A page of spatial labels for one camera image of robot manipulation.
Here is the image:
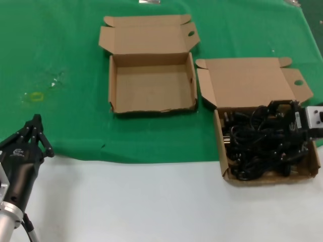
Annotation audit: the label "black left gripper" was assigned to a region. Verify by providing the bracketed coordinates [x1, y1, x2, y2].
[0, 113, 56, 210]

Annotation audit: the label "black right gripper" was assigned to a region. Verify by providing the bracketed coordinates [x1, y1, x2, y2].
[267, 99, 311, 155]

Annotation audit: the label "brown cardboard box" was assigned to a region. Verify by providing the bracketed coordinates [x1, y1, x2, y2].
[195, 57, 320, 188]

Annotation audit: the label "torn-edged cardboard box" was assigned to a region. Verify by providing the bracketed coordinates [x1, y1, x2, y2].
[98, 14, 201, 117]

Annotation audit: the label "green tablecloth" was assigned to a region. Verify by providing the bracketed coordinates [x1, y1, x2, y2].
[0, 0, 323, 164]

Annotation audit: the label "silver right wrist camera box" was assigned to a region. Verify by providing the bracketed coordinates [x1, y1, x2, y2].
[304, 105, 323, 140]

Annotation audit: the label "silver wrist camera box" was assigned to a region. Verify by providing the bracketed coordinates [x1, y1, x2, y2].
[0, 148, 11, 202]
[304, 105, 323, 140]

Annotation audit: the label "tangled black power cables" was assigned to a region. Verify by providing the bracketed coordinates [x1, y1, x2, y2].
[222, 105, 310, 181]

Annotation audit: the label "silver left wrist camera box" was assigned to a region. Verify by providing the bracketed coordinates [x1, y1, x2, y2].
[0, 148, 11, 202]

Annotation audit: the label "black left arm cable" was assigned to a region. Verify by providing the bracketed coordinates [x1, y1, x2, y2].
[22, 213, 40, 242]

